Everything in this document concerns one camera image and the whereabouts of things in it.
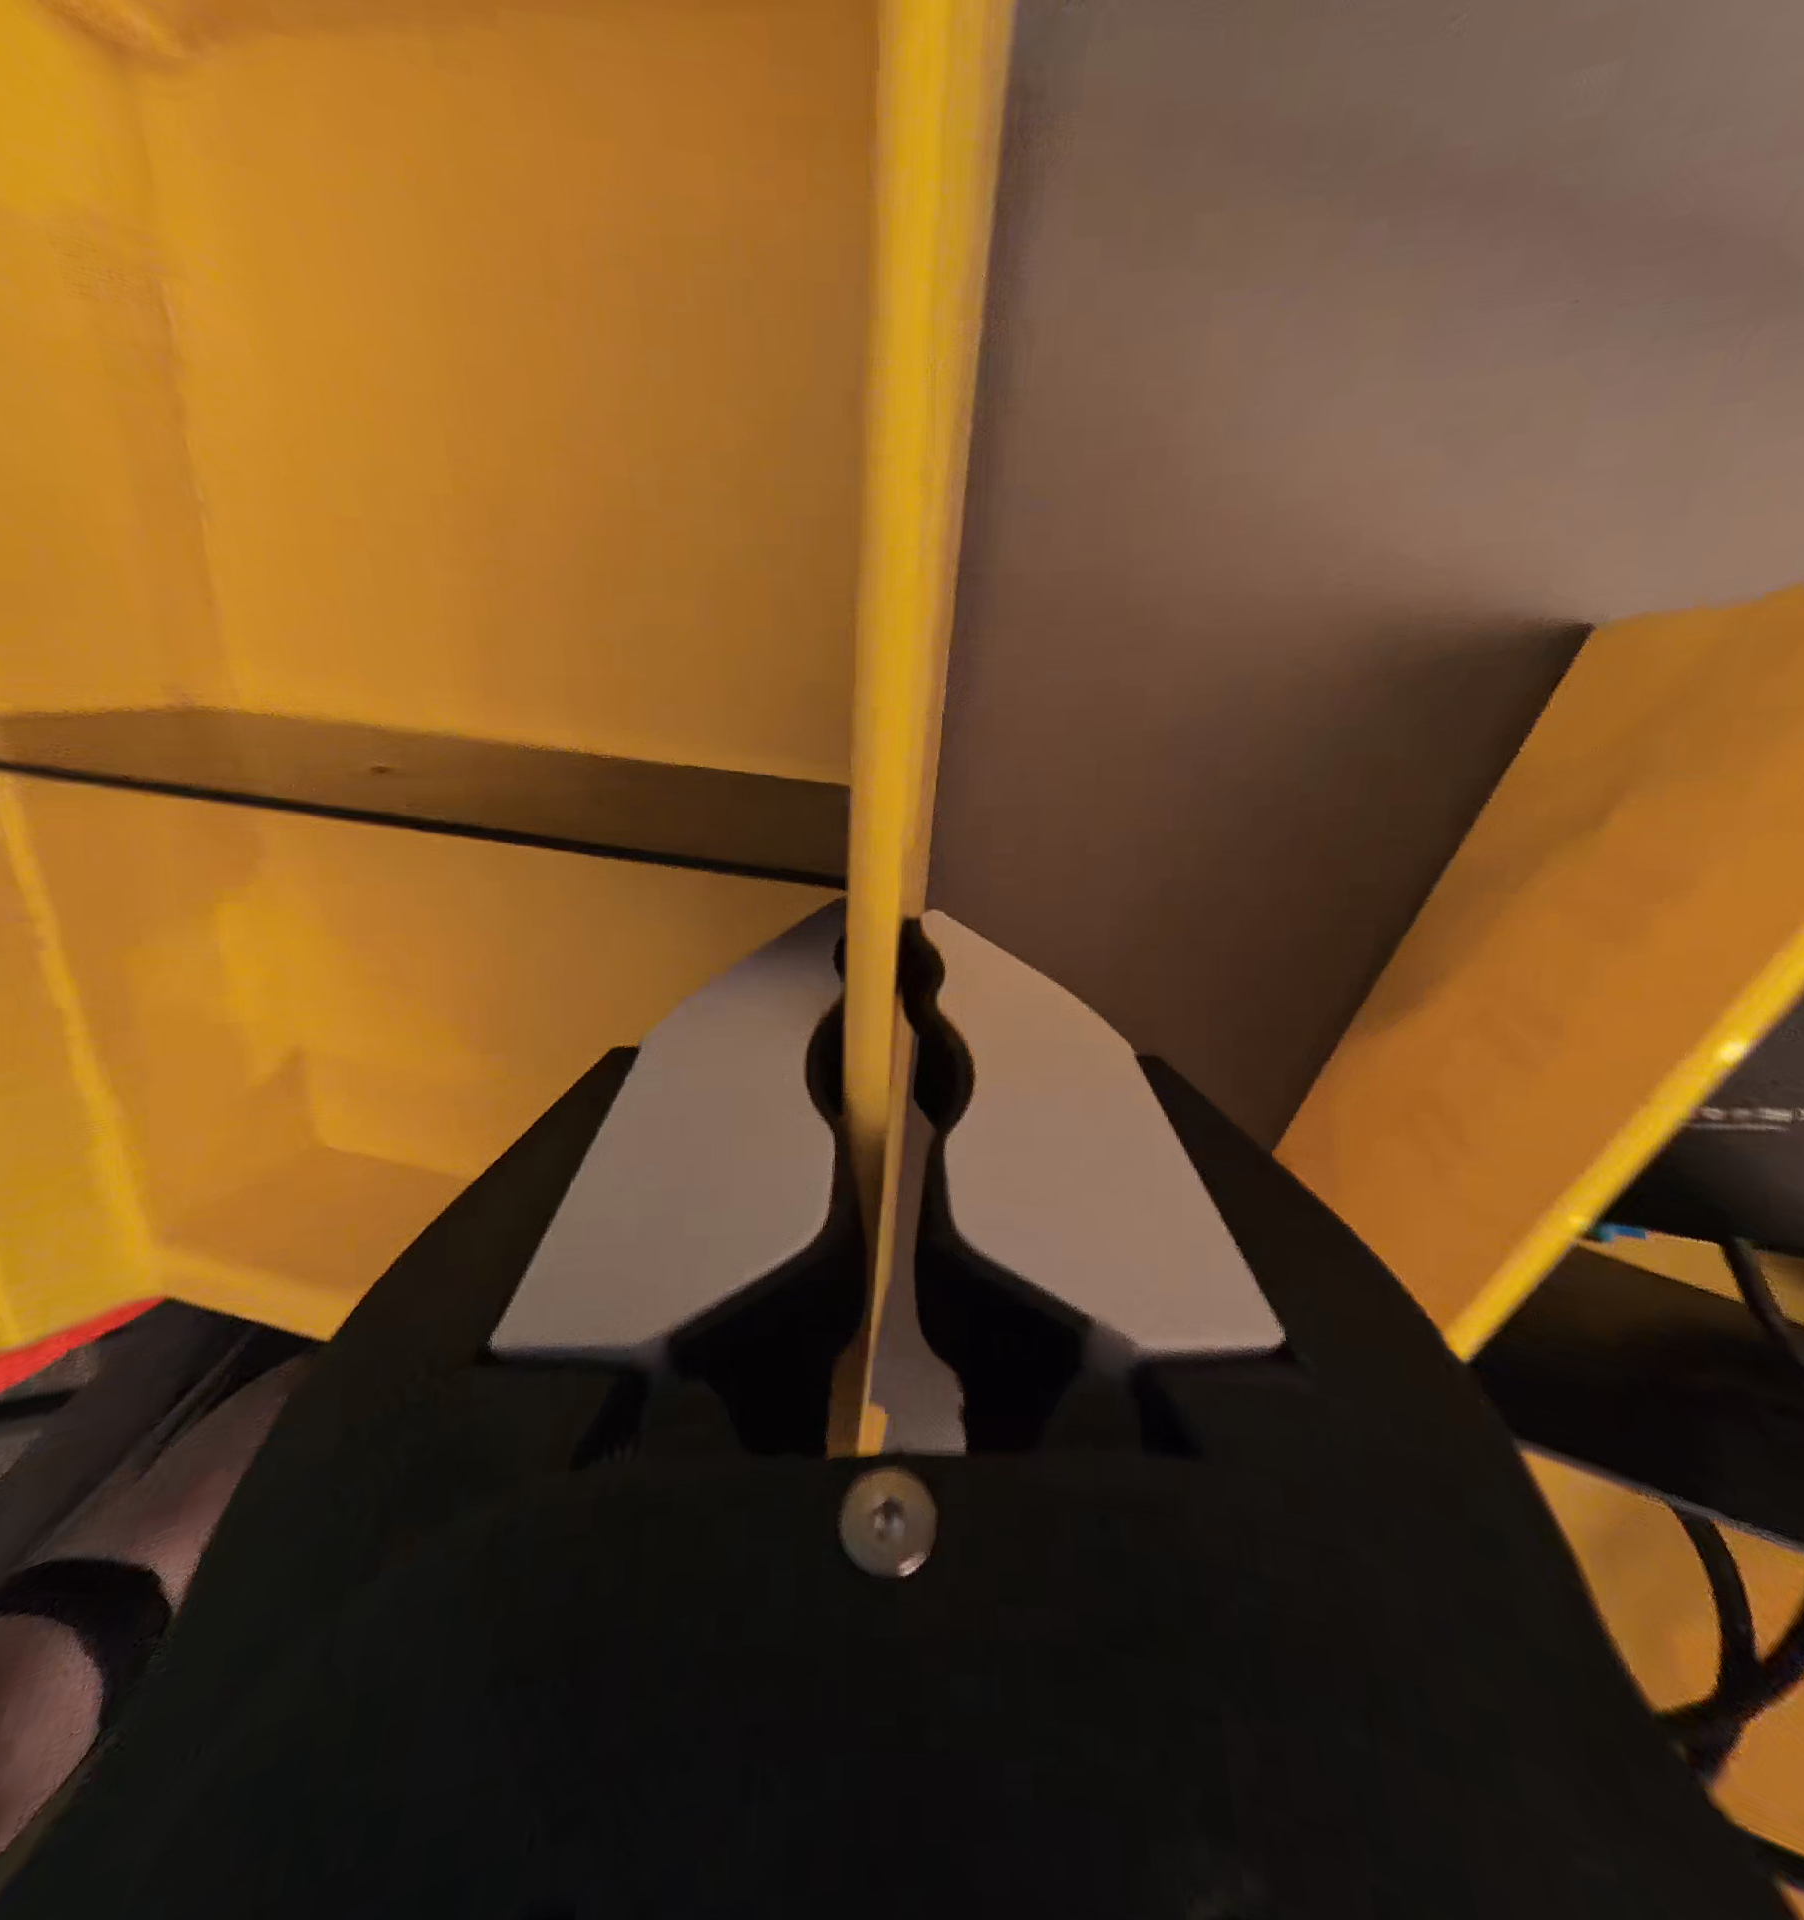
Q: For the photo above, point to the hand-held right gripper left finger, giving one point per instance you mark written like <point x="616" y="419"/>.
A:
<point x="662" y="1185"/>

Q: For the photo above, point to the red object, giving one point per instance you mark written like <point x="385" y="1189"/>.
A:
<point x="47" y="1352"/>

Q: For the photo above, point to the black square adapter box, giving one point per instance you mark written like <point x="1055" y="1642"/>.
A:
<point x="1765" y="1110"/>

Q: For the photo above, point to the black bin divider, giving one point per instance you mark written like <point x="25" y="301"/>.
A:
<point x="391" y="780"/>

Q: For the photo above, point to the grey bin divider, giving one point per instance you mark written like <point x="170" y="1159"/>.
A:
<point x="1668" y="1395"/>

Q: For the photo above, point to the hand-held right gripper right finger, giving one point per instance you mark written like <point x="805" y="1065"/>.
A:
<point x="1098" y="1185"/>

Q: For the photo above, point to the person's left forearm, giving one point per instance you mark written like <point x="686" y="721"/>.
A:
<point x="32" y="1725"/>

